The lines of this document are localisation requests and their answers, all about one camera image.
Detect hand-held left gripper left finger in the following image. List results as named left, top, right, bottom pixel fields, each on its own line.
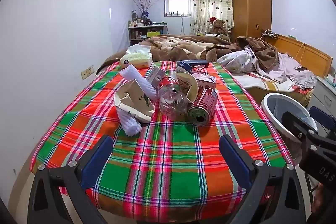
left=28, top=135, right=114, bottom=224

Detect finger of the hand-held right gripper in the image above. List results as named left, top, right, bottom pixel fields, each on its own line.
left=282, top=112, right=319, bottom=151
left=310, top=106, right=336, bottom=134

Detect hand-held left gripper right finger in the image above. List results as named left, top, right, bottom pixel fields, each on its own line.
left=219, top=135, right=307, bottom=224

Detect white round trash bin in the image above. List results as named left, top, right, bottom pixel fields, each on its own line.
left=261, top=93, right=319, bottom=161

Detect white foam net sleeve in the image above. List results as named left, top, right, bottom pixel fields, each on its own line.
left=121, top=64, right=159, bottom=98
left=117, top=106, right=143, bottom=137

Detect red drink can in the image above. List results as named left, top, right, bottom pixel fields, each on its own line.
left=187, top=88, right=219, bottom=127

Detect pink white drink carton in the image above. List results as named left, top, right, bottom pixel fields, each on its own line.
left=193, top=70, right=217, bottom=90

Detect clear plastic bottle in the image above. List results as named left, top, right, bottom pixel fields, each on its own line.
left=157, top=76, right=195, bottom=121

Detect printed paper cup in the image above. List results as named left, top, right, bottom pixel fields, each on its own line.
left=172, top=70, right=200, bottom=104

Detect small grey white box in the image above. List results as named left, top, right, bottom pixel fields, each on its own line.
left=145, top=66, right=167, bottom=88

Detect small blue white box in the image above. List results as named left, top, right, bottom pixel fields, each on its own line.
left=176, top=61, right=193, bottom=73

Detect grey drawer cabinet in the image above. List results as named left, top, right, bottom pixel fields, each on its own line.
left=311, top=76, right=336, bottom=119

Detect stack of small boxes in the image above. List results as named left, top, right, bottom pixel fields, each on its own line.
left=325, top=70, right=336, bottom=85

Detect bed with floral sheet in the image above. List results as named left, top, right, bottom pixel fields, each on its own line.
left=232, top=73, right=314, bottom=107

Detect pale floral quilt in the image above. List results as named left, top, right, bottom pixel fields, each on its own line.
left=217, top=46, right=317, bottom=86

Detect wooden bed headboard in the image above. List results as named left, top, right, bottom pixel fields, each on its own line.
left=265, top=34, right=333, bottom=77

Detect red green plaid cloth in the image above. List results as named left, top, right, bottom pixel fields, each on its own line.
left=30, top=60, right=294, bottom=223

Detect dark blue glasses case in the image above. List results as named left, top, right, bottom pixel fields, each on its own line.
left=188, top=59, right=210, bottom=69

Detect soft tissue pack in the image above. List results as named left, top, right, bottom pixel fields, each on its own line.
left=120, top=45, right=153, bottom=69

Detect brown fleece blanket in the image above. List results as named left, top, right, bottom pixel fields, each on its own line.
left=96, top=34, right=279, bottom=77

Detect brown teddy bear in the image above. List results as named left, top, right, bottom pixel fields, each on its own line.
left=209, top=17, right=229, bottom=39

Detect wooden wardrobe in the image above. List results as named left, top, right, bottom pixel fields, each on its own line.
left=230, top=0, right=272, bottom=42

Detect white storage shelf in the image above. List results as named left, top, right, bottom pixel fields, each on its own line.
left=128, top=24, right=168, bottom=46

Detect group of toiletry bottles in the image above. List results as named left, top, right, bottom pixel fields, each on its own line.
left=129, top=11, right=168, bottom=28

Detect dried flower branches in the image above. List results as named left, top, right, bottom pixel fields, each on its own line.
left=133, top=0, right=161, bottom=20

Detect small window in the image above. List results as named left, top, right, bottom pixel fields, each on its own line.
left=164, top=0, right=192, bottom=17

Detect beige wall outlet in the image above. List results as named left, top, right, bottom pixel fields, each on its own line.
left=81, top=65, right=95, bottom=80

